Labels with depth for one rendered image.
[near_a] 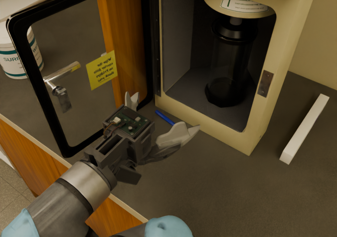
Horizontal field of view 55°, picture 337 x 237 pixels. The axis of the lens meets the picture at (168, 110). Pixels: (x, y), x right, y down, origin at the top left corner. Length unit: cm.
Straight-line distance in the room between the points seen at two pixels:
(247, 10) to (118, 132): 35
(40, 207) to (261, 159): 60
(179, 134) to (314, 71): 72
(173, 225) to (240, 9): 44
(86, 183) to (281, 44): 43
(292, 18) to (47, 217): 50
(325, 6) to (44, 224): 92
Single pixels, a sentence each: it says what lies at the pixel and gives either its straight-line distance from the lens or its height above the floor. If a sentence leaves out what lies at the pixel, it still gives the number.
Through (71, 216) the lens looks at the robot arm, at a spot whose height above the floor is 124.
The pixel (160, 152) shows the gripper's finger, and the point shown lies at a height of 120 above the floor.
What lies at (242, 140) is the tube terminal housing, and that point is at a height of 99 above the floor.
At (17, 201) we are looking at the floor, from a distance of 205.
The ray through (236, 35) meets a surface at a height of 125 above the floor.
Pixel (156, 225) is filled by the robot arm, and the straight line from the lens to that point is 40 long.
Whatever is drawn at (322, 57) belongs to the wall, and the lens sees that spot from 117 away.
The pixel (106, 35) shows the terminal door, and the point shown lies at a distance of 71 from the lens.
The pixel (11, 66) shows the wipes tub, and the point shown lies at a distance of 116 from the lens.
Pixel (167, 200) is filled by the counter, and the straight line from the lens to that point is 82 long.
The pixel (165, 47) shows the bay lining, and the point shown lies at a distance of 84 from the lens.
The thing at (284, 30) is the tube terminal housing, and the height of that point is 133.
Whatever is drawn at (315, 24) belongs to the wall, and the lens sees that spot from 112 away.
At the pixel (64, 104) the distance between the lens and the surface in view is 72.
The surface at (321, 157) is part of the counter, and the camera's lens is 98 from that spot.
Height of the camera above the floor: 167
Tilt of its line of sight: 48 degrees down
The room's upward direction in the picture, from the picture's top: straight up
